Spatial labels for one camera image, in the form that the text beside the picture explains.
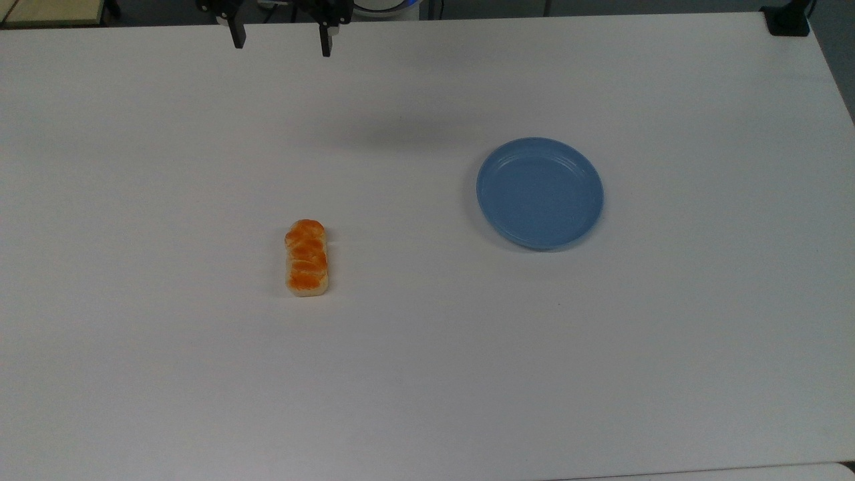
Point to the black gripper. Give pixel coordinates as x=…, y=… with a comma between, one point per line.
x=334, y=9

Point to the blue round plate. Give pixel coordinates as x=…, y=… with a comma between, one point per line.
x=540, y=194

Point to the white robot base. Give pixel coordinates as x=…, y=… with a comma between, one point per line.
x=386, y=6

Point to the black table clamp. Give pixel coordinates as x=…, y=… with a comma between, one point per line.
x=787, y=20

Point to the wooden side table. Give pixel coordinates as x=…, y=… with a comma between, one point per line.
x=50, y=11

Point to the orange glazed bread loaf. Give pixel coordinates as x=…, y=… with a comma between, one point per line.
x=306, y=258

